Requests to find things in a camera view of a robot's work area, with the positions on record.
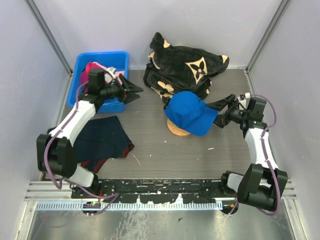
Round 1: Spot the navy blue cloth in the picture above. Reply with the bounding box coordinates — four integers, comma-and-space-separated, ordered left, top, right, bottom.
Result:
47, 115, 136, 174

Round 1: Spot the blue plastic bin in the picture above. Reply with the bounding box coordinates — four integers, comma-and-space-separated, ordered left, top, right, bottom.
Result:
67, 51, 131, 114

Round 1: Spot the magenta cap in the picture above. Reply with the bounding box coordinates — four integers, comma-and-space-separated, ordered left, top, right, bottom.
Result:
80, 62, 101, 84

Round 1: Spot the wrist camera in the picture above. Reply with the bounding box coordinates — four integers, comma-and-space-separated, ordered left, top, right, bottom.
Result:
236, 92, 251, 110
104, 66, 117, 84

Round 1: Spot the right aluminium frame post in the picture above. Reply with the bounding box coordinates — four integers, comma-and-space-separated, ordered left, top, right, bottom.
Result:
245, 0, 291, 73

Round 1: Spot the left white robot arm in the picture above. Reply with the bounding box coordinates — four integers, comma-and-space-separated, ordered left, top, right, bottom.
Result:
36, 67, 143, 198

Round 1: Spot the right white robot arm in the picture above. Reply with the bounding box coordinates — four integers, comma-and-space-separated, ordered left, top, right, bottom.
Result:
206, 93, 288, 216

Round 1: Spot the left aluminium frame post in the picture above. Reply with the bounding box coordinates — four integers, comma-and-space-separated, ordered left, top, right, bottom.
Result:
25, 0, 73, 75

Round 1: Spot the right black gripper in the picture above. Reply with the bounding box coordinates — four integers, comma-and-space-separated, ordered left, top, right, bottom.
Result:
205, 94, 249, 129

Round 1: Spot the aluminium frame post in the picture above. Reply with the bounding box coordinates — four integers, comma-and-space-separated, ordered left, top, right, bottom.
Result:
25, 0, 73, 75
245, 0, 291, 73

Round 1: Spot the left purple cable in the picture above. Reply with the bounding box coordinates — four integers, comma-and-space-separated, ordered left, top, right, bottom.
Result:
43, 83, 120, 217

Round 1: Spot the black patterned plush blanket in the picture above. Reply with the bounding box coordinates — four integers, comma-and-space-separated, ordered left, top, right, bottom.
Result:
143, 32, 230, 103

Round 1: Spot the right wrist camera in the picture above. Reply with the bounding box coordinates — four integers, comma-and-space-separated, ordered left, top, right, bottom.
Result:
236, 92, 251, 110

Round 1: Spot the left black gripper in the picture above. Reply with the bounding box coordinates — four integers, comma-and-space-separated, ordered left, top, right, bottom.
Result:
101, 73, 145, 105

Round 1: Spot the blue cap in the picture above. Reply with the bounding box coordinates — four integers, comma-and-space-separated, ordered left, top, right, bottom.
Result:
164, 91, 219, 137

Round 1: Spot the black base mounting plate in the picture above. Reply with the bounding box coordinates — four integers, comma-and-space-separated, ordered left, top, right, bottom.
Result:
71, 178, 250, 205

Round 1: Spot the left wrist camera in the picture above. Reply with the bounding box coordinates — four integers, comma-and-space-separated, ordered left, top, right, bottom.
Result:
104, 66, 117, 84

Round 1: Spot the slotted cable duct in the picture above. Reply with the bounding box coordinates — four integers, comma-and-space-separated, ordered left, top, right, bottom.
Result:
35, 200, 223, 211

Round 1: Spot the pink cap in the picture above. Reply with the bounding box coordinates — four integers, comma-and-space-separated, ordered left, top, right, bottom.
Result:
94, 62, 125, 85

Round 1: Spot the wooden hat stand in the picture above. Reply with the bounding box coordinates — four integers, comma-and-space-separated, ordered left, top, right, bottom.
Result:
167, 119, 190, 137

